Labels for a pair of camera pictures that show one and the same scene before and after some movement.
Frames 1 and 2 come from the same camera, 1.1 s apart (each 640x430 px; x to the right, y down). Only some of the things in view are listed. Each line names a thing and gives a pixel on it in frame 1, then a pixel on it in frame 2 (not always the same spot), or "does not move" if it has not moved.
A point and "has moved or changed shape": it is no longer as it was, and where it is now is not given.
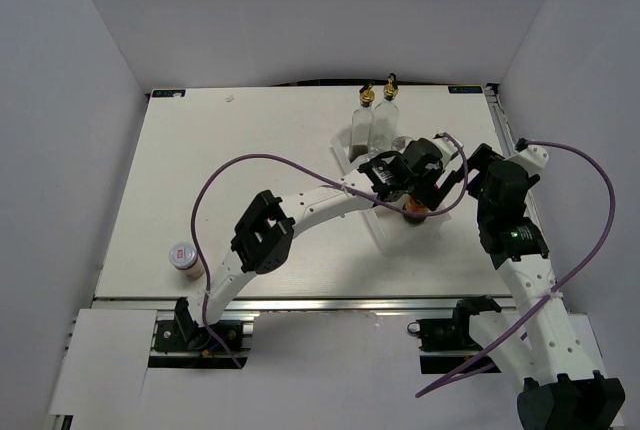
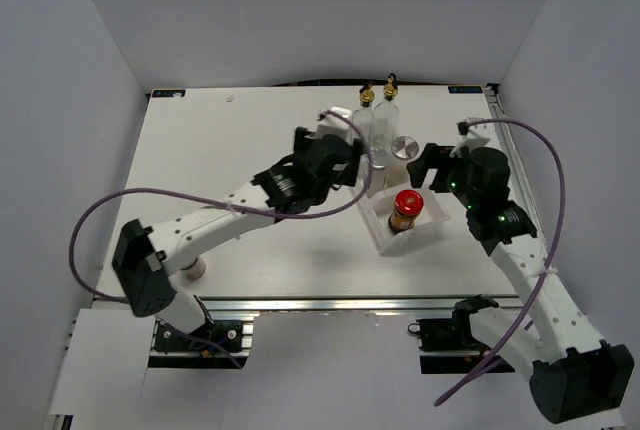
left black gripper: [431, 196] to [346, 176]
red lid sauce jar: [411, 206] has moved or changed shape
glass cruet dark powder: [362, 126] does not move
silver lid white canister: [400, 143] does not move
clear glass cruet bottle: [385, 127] does not move
